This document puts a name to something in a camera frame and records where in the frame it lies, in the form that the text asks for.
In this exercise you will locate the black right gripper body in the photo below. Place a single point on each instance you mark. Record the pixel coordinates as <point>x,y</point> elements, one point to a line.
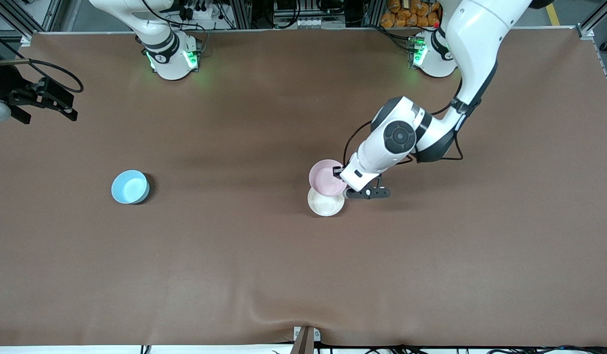
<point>8,81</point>

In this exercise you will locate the pink bowl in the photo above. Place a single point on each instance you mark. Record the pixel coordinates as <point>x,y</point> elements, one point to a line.
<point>325,178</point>

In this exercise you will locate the blue bowl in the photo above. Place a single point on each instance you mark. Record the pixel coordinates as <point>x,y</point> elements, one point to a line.
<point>130,187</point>

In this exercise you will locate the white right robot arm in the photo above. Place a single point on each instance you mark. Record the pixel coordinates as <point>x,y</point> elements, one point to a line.
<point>168,54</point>

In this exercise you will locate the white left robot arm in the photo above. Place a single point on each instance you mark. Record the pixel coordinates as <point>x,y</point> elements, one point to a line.
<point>473,39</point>

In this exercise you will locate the white bowl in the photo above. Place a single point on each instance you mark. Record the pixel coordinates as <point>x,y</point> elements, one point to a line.
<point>325,206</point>

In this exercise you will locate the brown table cloth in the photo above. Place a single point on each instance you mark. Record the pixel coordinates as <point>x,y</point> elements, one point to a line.
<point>303,275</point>

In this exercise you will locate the white connector block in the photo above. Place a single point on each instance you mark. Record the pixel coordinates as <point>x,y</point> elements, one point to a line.
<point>301,22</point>

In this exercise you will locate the white power strip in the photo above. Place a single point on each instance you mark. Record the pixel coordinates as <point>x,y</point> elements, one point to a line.
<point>200,11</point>

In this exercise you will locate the bag of orange buns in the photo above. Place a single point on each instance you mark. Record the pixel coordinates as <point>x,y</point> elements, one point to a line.
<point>406,14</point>

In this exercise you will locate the metal mount bracket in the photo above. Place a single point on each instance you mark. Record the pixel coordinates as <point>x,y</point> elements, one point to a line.
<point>306,339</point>

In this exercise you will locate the aluminium frame post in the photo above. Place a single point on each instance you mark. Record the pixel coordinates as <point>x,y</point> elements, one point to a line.
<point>242,14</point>

